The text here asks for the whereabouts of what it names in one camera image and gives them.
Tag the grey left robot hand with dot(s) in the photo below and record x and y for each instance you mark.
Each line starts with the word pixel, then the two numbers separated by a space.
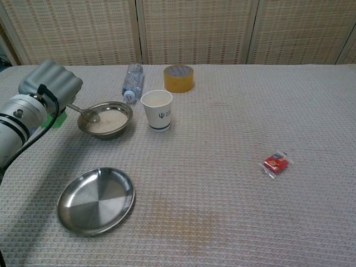
pixel 55 80

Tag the metal spoon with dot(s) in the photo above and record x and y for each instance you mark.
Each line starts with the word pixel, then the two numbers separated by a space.
pixel 90 116

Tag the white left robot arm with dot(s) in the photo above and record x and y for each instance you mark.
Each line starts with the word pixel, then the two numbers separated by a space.
pixel 14 125

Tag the white powder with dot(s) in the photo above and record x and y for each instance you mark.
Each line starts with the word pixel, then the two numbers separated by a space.
pixel 111 121

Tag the steel bowl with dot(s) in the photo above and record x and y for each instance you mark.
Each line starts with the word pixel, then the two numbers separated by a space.
pixel 111 136

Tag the white paper cup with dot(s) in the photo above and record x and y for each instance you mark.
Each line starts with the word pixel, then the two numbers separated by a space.
pixel 158 116

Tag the round steel plate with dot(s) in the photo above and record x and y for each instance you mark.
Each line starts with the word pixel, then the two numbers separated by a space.
pixel 94 203

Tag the green cube block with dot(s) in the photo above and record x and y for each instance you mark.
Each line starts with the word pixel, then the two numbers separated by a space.
pixel 59 121

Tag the clear plastic water bottle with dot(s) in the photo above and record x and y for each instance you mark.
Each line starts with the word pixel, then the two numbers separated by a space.
pixel 133 80

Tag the yellow packing tape roll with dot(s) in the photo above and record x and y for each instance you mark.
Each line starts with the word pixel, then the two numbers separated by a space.
pixel 178 83

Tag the woven bamboo folding screen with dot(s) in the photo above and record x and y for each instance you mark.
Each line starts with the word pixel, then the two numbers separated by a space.
pixel 194 27

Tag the beige woven tablecloth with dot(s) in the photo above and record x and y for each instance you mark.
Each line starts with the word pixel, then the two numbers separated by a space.
pixel 222 194

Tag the red snack packet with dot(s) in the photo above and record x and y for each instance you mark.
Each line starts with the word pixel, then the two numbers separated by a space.
pixel 275 163

